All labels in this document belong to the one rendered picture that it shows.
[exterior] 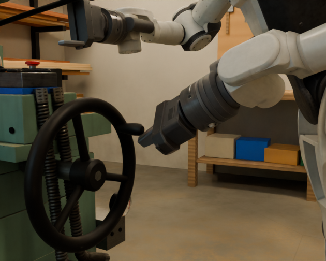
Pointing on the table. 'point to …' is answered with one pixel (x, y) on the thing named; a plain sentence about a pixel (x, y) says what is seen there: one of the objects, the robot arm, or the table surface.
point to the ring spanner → (28, 71)
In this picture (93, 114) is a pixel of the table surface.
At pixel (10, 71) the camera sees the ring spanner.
